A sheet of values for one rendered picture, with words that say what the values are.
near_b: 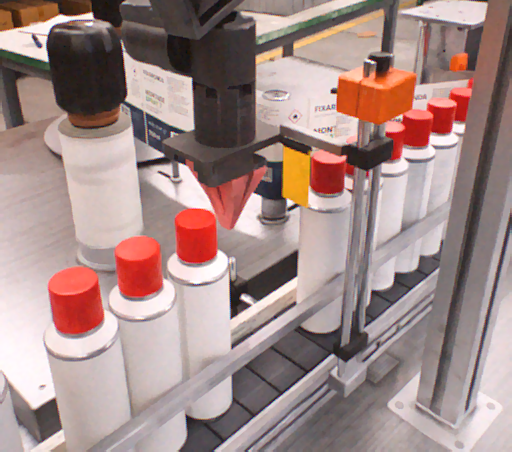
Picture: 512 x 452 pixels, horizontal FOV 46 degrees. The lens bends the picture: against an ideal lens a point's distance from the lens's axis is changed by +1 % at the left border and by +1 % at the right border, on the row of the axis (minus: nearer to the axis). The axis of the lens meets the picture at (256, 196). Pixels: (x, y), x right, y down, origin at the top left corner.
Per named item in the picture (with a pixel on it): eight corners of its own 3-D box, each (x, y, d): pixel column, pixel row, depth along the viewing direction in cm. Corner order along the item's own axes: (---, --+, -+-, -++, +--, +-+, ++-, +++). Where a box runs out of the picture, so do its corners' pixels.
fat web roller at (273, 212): (273, 206, 90) (275, 85, 81) (296, 217, 88) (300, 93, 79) (251, 217, 88) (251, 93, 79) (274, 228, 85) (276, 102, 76)
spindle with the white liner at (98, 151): (122, 226, 85) (94, 9, 71) (161, 251, 80) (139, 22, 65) (64, 252, 80) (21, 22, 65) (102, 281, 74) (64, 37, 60)
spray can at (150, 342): (163, 406, 57) (144, 220, 47) (199, 438, 54) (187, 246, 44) (116, 439, 54) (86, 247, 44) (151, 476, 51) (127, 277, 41)
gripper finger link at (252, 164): (168, 232, 60) (161, 145, 55) (221, 207, 64) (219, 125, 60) (214, 260, 56) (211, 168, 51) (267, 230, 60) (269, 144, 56)
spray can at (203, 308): (208, 372, 61) (198, 194, 51) (243, 401, 58) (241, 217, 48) (166, 401, 58) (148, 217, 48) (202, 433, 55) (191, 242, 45)
